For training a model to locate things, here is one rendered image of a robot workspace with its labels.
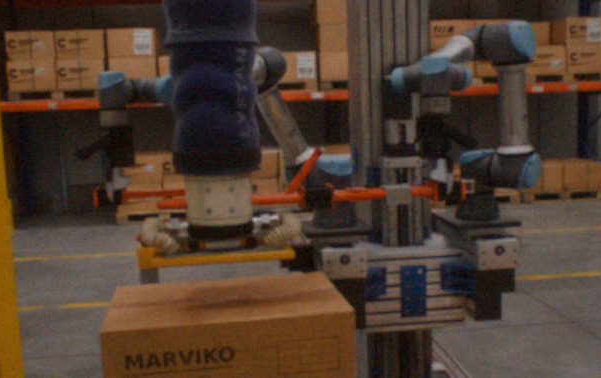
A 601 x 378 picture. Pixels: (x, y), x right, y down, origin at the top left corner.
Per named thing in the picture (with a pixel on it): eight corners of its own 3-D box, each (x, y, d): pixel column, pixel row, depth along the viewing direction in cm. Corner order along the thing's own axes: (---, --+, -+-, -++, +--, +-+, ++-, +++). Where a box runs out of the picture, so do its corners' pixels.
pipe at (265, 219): (151, 252, 161) (149, 228, 161) (156, 233, 186) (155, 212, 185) (293, 243, 166) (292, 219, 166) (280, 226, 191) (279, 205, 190)
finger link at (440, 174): (430, 195, 179) (425, 161, 181) (452, 194, 179) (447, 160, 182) (434, 192, 176) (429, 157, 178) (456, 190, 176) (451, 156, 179)
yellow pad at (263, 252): (151, 268, 160) (150, 247, 159) (153, 259, 170) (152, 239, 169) (295, 259, 165) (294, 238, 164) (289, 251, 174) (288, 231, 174)
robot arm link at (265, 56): (305, 79, 212) (166, 113, 184) (284, 80, 220) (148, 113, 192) (298, 41, 209) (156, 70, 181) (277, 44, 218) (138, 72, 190)
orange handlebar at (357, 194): (112, 216, 168) (111, 202, 168) (124, 200, 198) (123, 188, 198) (469, 196, 182) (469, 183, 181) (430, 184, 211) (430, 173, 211)
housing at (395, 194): (386, 205, 178) (385, 188, 178) (379, 202, 185) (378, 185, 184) (412, 203, 179) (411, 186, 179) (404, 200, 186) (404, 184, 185)
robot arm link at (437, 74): (456, 55, 180) (441, 54, 174) (457, 97, 182) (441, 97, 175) (430, 57, 186) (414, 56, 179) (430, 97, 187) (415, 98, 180)
